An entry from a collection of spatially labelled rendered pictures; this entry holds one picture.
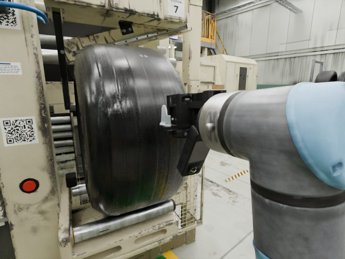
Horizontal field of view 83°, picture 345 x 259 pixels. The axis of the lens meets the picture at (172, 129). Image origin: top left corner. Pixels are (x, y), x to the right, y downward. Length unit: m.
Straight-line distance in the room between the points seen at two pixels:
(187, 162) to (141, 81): 0.25
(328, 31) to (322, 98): 11.64
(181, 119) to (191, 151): 0.06
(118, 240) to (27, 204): 0.29
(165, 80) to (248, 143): 0.37
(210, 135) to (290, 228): 0.13
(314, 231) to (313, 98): 0.12
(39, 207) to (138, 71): 0.49
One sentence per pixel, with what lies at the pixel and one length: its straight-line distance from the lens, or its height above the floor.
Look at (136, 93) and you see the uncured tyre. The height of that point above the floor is 1.32.
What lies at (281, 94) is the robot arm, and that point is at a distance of 0.21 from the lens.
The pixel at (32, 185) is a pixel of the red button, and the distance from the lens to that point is 0.70.
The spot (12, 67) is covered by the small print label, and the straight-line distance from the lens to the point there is 0.65.
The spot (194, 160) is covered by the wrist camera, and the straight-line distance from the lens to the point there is 0.37.
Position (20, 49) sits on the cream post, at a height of 1.43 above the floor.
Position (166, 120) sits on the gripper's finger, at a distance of 0.43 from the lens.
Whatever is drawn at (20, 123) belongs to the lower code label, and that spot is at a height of 1.24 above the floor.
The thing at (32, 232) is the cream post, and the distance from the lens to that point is 0.78.
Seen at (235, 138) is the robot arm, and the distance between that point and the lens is 0.23.
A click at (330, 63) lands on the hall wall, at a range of 11.56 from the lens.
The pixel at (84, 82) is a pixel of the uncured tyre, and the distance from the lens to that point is 0.53.
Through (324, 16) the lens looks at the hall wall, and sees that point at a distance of 12.02.
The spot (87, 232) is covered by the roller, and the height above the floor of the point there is 0.91.
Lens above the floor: 1.34
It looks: 13 degrees down
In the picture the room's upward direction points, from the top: straight up
